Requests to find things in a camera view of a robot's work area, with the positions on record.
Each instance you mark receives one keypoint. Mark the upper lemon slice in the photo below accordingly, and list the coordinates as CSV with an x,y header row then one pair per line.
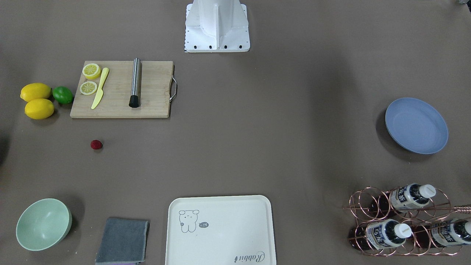
x,y
91,71

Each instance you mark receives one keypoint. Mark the lemon slice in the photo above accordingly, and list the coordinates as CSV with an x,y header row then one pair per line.
x,y
88,88
91,71

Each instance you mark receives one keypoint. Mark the wooden cutting board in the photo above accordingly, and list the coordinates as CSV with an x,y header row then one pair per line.
x,y
155,93

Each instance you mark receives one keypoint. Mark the copper wire bottle rack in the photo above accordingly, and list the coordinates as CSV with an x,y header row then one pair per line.
x,y
364,205

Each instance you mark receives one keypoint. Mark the red strawberry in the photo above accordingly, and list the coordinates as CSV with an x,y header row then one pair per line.
x,y
96,144

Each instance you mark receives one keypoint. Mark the green lime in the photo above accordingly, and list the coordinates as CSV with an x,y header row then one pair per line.
x,y
62,95

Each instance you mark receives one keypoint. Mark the whole yellow lemon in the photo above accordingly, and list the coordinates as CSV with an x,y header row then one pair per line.
x,y
39,109
35,91

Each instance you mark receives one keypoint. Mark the top bottle white cap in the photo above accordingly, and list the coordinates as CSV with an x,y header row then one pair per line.
x,y
403,199

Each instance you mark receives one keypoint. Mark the lower whole yellow lemon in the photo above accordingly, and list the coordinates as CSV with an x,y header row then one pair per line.
x,y
39,109

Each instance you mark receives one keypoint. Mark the blue plate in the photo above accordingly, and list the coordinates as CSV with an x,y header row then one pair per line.
x,y
416,126

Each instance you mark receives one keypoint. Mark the lower lemon slice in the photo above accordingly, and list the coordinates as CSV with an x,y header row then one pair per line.
x,y
88,88

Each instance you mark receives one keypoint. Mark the upper whole yellow lemon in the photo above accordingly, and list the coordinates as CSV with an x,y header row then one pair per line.
x,y
35,91

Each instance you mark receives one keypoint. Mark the lower bottle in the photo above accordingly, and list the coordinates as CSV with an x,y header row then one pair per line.
x,y
443,234
379,235

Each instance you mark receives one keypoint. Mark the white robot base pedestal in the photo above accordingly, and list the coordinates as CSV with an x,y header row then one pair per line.
x,y
216,26

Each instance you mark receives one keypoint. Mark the white rabbit tray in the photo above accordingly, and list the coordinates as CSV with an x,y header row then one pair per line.
x,y
222,230

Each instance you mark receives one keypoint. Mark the steel muddler black tip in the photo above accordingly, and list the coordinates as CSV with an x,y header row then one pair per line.
x,y
136,83

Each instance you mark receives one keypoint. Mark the grey folded cloth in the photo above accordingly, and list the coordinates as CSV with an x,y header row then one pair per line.
x,y
123,242

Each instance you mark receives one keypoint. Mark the yellow plastic knife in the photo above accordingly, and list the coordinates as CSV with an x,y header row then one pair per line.
x,y
100,92

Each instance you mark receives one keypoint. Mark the light green bowl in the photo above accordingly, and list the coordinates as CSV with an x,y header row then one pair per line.
x,y
43,224

